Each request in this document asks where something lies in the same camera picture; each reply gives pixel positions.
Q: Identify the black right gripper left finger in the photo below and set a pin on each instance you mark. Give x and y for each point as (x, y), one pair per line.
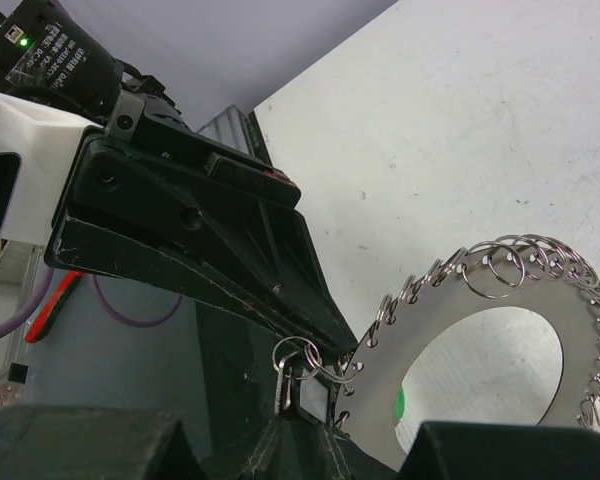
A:
(60, 442)

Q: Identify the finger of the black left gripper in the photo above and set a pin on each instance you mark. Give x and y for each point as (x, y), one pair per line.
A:
(268, 275)
(168, 224)

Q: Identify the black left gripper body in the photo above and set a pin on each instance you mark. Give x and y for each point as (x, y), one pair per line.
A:
(147, 172)

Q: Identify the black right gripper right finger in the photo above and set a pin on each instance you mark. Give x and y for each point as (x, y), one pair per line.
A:
(453, 450)

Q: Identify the black key tag with key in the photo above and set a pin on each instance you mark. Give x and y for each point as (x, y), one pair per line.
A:
(299, 393)

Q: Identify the green key tag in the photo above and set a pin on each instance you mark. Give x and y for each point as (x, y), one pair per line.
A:
(399, 405)

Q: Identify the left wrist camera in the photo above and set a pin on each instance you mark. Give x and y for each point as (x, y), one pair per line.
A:
(38, 145)

